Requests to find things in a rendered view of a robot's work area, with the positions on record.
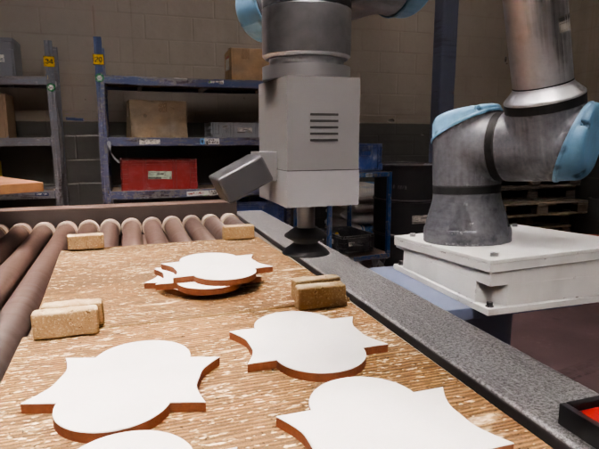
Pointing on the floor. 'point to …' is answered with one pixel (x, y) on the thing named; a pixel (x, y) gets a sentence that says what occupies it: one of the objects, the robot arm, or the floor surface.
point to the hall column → (443, 60)
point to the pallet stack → (541, 203)
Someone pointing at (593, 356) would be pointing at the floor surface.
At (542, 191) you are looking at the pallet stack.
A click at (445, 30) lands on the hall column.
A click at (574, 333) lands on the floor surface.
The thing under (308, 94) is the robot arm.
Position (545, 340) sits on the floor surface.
